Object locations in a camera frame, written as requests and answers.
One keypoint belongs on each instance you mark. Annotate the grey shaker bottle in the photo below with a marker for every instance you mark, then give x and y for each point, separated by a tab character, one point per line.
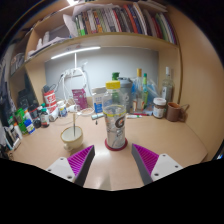
126	93

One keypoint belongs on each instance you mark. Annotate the clear white-capped glass bottle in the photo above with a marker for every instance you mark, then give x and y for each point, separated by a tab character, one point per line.
167	86

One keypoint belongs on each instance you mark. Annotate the clear yellow-capped drink bottle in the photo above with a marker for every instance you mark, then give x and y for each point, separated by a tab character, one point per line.
115	116

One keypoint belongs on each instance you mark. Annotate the green bottle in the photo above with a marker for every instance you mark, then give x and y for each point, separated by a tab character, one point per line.
115	76

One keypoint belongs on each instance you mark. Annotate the magenta box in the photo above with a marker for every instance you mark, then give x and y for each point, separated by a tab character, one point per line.
80	99

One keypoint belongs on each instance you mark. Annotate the metal spoon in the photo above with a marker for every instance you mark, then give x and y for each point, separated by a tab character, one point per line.
73	125

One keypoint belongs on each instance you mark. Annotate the brown jar with white lid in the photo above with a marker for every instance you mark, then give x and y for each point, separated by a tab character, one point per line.
159	108

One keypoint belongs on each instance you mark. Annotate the brown mug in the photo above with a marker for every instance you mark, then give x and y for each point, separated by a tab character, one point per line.
174	112

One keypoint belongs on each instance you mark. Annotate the clear green-capped bottle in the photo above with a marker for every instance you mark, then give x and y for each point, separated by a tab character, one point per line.
145	90

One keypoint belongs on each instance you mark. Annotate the clear yellow-capped glass bottle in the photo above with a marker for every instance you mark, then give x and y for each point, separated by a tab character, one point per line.
138	90

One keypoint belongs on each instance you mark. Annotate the white and blue carton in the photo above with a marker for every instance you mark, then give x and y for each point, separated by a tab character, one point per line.
98	101

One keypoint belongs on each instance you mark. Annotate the white LED light bar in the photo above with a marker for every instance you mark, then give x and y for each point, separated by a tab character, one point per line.
76	52

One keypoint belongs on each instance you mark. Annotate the red and white can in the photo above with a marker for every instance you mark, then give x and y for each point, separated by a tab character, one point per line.
50	101

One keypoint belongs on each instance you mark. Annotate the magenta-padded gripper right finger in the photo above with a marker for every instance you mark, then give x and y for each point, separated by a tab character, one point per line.
165	168

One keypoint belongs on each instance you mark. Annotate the white jar with blue lid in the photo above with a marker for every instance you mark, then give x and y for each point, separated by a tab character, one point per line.
29	127

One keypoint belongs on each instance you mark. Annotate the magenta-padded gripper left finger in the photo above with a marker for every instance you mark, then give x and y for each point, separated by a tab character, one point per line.
63	168

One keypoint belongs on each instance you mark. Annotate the white power strip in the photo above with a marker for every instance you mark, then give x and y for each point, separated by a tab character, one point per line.
75	72

